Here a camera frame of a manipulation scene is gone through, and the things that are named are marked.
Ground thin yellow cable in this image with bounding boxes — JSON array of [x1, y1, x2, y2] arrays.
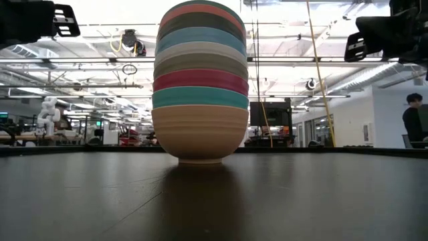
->
[[259, 101, 274, 149]]

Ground silver ventilation duct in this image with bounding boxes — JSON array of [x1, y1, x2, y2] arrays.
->
[[317, 62, 428, 100]]

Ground thick yellow hanging cable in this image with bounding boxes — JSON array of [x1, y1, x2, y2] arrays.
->
[[305, 0, 337, 148]]

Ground red tool cart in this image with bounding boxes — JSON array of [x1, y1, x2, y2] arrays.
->
[[118, 126, 142, 147]]

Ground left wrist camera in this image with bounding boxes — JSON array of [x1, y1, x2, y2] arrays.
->
[[52, 3, 82, 37]]

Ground black display screen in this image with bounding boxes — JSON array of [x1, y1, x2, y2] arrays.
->
[[249, 101, 292, 128]]

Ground beige bowl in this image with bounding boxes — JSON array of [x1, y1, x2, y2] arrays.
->
[[152, 52, 249, 81]]

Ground dark grey bowl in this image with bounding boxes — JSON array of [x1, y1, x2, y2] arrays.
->
[[156, 12, 247, 44]]

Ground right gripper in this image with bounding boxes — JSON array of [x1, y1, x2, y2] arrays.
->
[[354, 0, 428, 65]]

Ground wooden workbench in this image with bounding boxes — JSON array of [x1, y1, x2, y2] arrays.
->
[[0, 133, 83, 147]]

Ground long ceiling light strip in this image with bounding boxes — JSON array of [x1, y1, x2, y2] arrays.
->
[[0, 56, 428, 64]]

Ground person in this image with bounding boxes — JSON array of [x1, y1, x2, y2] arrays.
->
[[401, 92, 428, 149]]

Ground white cabinet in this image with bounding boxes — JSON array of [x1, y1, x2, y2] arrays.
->
[[102, 120, 120, 146]]

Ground pink bowl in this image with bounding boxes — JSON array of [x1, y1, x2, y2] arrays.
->
[[152, 68, 250, 98]]

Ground coral red bowl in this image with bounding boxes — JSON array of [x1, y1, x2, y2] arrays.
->
[[158, 3, 246, 34]]

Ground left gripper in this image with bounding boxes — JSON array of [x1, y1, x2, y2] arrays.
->
[[0, 0, 58, 50]]

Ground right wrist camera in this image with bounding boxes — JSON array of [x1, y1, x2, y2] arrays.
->
[[344, 31, 369, 63]]

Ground blue bowl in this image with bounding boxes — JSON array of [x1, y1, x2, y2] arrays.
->
[[154, 26, 247, 57]]

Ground teal bowl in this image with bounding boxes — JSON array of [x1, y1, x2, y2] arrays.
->
[[151, 86, 250, 110]]

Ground peach bowl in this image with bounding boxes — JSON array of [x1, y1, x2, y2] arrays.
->
[[150, 104, 250, 165]]

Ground black hanging cable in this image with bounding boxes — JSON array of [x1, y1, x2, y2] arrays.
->
[[253, 0, 261, 148]]

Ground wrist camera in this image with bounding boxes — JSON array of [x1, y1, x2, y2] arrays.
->
[[52, 3, 82, 37], [344, 31, 369, 63]]

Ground black computer monitor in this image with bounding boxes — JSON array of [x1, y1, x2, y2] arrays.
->
[[417, 104, 428, 133]]

